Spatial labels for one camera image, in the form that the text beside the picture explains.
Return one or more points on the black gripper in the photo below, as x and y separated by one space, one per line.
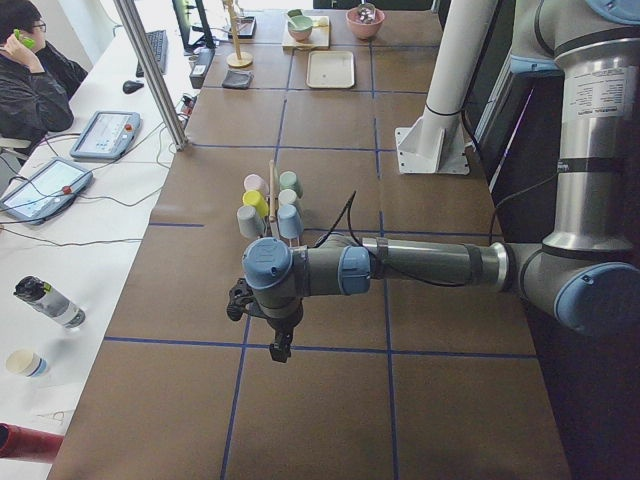
283 325

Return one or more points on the green cup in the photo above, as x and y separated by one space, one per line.
290 180

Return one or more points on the beige rabbit tray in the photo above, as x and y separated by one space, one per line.
330 70

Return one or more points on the blue cup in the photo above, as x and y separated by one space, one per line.
289 221

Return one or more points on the grey cup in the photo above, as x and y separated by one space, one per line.
250 223

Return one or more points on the beige cup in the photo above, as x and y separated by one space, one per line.
289 197

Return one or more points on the yellow cup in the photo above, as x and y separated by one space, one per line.
257 200

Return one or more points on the paper cup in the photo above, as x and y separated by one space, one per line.
27 363

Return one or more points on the black glass tray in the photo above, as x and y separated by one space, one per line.
246 27

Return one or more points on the clear water bottle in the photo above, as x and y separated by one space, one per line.
44 298

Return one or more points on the grey folded cloth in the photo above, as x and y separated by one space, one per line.
237 80

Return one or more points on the upper teach pendant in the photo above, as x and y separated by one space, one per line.
107 136

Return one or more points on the teach pendant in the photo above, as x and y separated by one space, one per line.
107 136
47 192

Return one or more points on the red object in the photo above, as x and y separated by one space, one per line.
21 443

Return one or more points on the lower teach pendant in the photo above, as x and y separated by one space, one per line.
47 192

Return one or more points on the wooden mug tree stand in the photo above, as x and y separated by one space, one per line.
237 59

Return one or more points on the black computer mouse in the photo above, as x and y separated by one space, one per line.
131 86

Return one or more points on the black power adapter box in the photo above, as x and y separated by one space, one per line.
200 63

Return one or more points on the wooden cutting board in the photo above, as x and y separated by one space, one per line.
318 39

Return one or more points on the small pink bowl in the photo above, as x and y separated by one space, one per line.
300 35

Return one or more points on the green bowl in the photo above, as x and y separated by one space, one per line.
299 23

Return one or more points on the black keyboard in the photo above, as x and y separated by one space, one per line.
159 43

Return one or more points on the pink bowl with ice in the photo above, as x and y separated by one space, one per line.
365 20

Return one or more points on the black monitor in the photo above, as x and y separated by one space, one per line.
193 25

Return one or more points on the person in black jacket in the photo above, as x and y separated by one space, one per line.
37 80

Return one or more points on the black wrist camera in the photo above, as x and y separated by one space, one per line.
240 301

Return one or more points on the white wire cup rack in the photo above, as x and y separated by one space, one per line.
272 229

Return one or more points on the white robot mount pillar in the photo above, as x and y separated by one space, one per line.
434 144

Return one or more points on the aluminium frame post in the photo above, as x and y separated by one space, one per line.
136 33

